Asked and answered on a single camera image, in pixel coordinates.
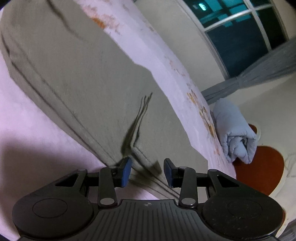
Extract grey pants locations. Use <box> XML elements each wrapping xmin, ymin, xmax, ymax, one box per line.
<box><xmin>1</xmin><ymin>1</ymin><xmax>208</xmax><ymax>199</ymax></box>

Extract light blue rolled duvet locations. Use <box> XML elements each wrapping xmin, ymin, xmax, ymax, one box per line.
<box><xmin>212</xmin><ymin>98</ymin><xmax>257</xmax><ymax>164</ymax></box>

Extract pink floral bed sheet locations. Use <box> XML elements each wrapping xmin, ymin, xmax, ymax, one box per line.
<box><xmin>0</xmin><ymin>0</ymin><xmax>236</xmax><ymax>241</ymax></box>

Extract grey curtain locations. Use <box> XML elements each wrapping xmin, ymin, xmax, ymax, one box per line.
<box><xmin>202</xmin><ymin>38</ymin><xmax>295</xmax><ymax>104</ymax></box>

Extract large glass window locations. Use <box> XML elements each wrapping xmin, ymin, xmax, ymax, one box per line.
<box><xmin>184</xmin><ymin>0</ymin><xmax>287</xmax><ymax>79</ymax></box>

